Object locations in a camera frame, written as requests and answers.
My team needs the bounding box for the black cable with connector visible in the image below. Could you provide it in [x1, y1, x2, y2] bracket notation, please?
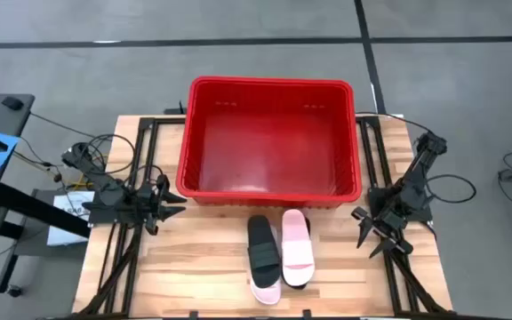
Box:
[13, 135, 68, 196]

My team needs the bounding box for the thin black desk cable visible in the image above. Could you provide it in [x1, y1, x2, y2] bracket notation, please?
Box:
[28, 112, 102, 140]

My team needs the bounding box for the pink slide sandal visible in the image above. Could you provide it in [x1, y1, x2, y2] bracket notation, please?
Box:
[281, 208, 316, 288]
[249, 224, 283, 307]

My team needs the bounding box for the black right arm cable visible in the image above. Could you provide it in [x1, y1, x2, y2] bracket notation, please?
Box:
[423, 172, 477, 205]

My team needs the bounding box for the small black device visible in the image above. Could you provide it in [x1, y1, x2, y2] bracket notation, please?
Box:
[164, 100, 188, 116]

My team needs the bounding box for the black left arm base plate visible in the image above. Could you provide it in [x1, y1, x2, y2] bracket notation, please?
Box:
[82, 195, 151, 226]

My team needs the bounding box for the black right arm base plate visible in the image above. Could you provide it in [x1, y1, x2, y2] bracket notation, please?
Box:
[368, 186, 436, 223]

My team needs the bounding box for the red plastic bin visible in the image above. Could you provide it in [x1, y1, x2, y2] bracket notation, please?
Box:
[175, 75, 364, 210]

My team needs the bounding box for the yellow cable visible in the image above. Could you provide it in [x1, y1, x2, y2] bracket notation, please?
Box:
[62, 179, 96, 191]

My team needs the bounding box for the black aluminium rail frame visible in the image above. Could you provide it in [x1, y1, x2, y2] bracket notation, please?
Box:
[71, 116, 186, 319]
[356, 114, 455, 319]

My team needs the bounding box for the grey desk foot plate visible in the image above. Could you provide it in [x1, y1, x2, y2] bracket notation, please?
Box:
[13, 188, 91, 260]

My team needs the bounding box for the black computer mouse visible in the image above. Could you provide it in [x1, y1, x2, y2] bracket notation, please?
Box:
[1, 96, 25, 111]

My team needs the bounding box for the black desk frame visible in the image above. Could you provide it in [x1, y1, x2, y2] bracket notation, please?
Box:
[0, 181, 92, 294]

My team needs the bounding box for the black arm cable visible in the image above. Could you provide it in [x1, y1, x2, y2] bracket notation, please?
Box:
[87, 132, 136, 175]
[423, 172, 477, 205]

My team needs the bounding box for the black slide sandal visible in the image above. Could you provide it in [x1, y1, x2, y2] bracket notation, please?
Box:
[246, 214, 283, 289]
[281, 215, 314, 291]

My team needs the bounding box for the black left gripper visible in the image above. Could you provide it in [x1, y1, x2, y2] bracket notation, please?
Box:
[136, 173, 188, 236]

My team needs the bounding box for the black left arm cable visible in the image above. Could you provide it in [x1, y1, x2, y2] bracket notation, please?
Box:
[87, 132, 136, 175]

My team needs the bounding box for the thin black table cable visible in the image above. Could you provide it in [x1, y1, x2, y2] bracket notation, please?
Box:
[355, 110, 435, 135]

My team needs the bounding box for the white paper sheet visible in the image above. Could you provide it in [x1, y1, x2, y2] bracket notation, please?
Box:
[45, 190, 96, 247]

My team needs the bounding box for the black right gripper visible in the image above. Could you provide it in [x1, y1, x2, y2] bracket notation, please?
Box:
[351, 202, 415, 260]

